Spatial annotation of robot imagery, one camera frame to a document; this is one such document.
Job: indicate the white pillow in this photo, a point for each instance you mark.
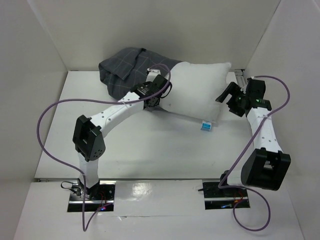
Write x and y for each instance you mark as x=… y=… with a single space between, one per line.
x=195 y=88

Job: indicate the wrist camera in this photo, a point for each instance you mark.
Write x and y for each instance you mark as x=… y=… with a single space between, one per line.
x=151 y=74
x=245 y=84

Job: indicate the aluminium frame rail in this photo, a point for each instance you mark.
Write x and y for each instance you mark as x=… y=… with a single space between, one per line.
x=240 y=78

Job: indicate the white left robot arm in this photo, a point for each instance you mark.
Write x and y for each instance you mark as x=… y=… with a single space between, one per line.
x=89 y=132

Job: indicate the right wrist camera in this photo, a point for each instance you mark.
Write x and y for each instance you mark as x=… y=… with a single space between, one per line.
x=245 y=84

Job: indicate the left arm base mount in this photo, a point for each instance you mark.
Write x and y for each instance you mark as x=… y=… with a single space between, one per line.
x=102 y=198

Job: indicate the dark grey checked pillowcase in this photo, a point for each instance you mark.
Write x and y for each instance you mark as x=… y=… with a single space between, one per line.
x=128 y=67

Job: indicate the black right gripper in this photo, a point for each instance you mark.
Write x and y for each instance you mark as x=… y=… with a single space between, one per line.
x=235 y=97

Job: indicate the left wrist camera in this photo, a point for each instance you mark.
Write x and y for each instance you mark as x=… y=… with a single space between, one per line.
x=151 y=74

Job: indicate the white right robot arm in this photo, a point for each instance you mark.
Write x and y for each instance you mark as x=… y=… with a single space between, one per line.
x=267 y=165

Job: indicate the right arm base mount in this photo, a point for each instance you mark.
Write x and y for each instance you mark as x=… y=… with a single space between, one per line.
x=218 y=199

